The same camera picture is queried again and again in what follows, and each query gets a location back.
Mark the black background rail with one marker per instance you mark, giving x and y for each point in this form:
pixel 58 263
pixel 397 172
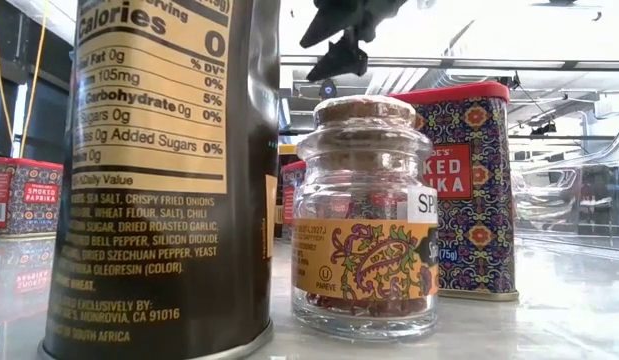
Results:
pixel 589 137

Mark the clear plastic tray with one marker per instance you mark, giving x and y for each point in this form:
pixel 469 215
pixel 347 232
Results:
pixel 564 200

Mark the red-lid smoked paprika tin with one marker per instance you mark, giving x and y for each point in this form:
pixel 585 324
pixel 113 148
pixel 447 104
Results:
pixel 479 225
pixel 26 195
pixel 292 200

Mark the cork-lid glass saffron jar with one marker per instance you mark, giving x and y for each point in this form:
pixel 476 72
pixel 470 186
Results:
pixel 364 260

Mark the overhead camera with blue light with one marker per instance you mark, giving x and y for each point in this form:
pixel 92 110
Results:
pixel 328 89

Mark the overhead rig light bar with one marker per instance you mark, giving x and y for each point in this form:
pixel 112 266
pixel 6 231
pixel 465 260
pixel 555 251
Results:
pixel 489 63

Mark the black ceiling-hung device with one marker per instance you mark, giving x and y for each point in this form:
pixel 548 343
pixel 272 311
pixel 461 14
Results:
pixel 509 81
pixel 543 129

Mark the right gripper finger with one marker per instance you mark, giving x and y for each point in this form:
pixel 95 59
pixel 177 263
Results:
pixel 349 17
pixel 344 60

